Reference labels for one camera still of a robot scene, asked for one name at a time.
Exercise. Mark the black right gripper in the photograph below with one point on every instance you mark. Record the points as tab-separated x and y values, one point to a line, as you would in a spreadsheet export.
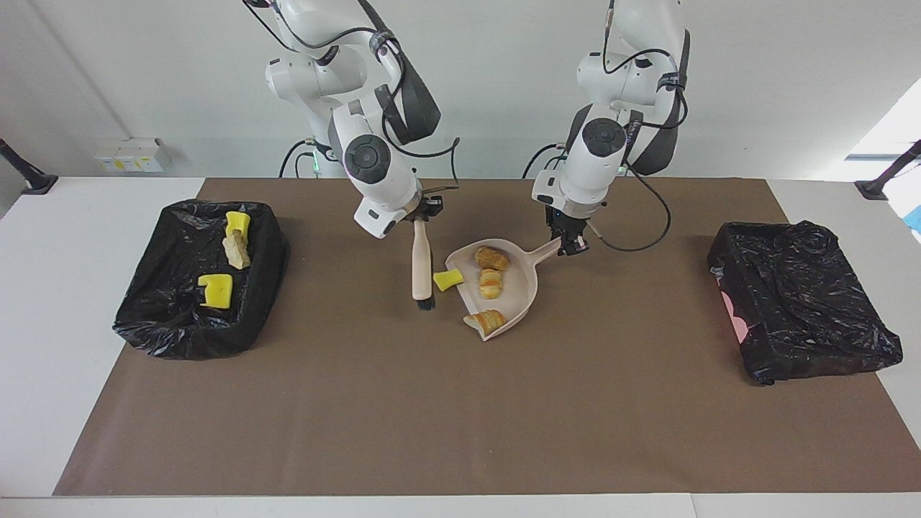
426	206

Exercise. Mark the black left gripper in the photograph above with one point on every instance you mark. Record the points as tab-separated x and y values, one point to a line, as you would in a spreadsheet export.
568	224

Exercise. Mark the beige hand brush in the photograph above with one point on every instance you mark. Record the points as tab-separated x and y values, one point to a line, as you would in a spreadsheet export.
422	266

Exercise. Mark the beige plastic dustpan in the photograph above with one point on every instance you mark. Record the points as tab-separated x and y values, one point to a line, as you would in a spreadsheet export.
522	288

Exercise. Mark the yellow sponge wedge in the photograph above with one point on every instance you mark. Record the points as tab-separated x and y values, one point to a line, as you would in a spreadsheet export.
447	279

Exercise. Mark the brown bread nugget toy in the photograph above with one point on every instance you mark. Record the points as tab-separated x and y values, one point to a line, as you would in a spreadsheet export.
491	257

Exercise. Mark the orange croissant toy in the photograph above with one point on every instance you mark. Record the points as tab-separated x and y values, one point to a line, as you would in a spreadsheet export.
491	283

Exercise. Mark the striped beige croissant toy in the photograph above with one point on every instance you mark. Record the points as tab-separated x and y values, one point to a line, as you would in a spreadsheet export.
486	321

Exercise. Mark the green and yellow sponge piece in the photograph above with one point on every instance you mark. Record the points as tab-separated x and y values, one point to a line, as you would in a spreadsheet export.
237	224

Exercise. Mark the beige foam chunk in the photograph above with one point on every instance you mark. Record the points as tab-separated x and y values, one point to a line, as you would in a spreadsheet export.
236	253

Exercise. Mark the notched yellow sponge piece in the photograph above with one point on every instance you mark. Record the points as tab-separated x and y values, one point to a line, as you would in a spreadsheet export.
216	291

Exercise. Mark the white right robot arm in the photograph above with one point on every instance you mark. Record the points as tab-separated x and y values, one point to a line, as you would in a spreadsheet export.
367	158

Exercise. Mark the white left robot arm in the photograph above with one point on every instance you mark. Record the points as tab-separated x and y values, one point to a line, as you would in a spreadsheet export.
597	144

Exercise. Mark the black bagged pink bin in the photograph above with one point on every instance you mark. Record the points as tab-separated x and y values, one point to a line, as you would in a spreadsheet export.
799	302

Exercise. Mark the brown table mat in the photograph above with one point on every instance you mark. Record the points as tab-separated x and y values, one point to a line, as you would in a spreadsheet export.
504	432

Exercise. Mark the light blue object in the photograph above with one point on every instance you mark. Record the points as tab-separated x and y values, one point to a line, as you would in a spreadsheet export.
915	219

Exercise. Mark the white wall socket box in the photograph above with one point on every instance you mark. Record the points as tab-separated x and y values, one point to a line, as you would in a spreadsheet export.
129	155

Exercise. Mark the black camera stand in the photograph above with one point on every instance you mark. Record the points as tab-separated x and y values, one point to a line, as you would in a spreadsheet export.
881	183
29	176

